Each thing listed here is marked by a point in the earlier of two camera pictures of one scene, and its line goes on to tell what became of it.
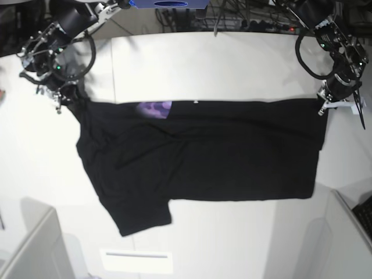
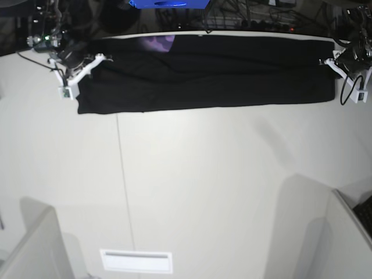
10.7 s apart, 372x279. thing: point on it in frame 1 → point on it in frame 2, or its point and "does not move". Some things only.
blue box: (170, 4) does not move
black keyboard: (363, 212) does not move
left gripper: (66, 91) → (72, 57)
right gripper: (339, 87) → (353, 61)
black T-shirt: (142, 155) → (206, 70)
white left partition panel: (44, 254) does not move
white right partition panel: (337, 247) does not move
